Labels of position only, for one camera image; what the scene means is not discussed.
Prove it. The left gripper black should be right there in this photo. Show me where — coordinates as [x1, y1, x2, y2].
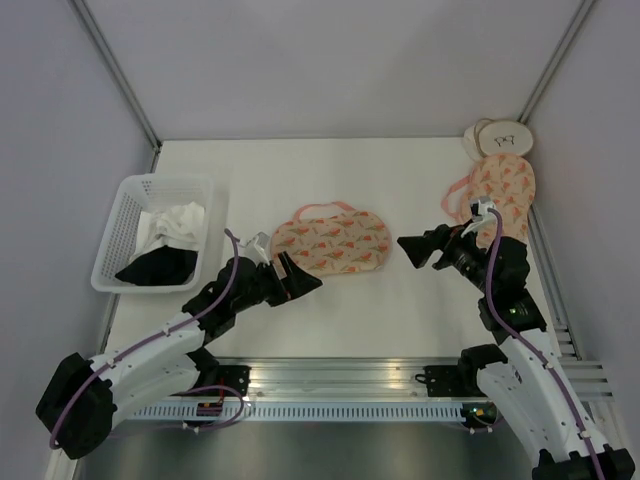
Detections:
[232, 252, 322, 314]

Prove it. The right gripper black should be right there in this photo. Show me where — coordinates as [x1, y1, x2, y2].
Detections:
[397, 218, 497, 295]

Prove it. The floral laundry bag pink trim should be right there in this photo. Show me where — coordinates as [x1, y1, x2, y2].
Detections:
[270, 202, 392, 277]

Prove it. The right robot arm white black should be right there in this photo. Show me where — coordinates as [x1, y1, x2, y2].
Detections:
[397, 224, 636, 479]

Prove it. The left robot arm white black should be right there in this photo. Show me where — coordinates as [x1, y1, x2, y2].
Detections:
[35, 253, 323, 459]

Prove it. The white garment in basket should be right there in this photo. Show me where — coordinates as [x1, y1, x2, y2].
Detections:
[133, 202, 205, 257]

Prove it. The black garment in basket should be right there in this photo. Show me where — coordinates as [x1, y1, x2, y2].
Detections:
[115, 246, 198, 286]

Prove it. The white plastic basket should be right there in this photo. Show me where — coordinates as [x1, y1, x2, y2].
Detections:
[91, 174, 214, 294]

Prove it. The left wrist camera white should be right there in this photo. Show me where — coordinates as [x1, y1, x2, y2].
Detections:
[241, 232, 271, 264]

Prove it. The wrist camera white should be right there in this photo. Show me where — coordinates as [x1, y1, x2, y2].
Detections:
[461, 196, 497, 237]
[241, 232, 271, 264]

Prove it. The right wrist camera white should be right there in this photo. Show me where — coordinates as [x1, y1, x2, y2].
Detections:
[461, 196, 497, 237]

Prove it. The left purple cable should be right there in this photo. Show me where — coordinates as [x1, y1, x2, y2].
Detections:
[48, 228, 246, 450]

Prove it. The aluminium mounting rail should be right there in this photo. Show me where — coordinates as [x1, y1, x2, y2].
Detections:
[219, 357, 456, 401]

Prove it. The white slotted cable duct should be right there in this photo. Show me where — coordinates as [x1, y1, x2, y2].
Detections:
[131, 400, 464, 423]

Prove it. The right aluminium frame post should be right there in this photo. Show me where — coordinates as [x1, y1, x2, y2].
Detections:
[517, 0, 599, 124]

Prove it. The aluminium frame post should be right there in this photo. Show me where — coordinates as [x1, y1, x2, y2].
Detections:
[68, 0, 162, 152]
[517, 0, 599, 124]

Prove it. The left aluminium frame post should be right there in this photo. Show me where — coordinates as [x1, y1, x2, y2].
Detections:
[68, 0, 162, 152]

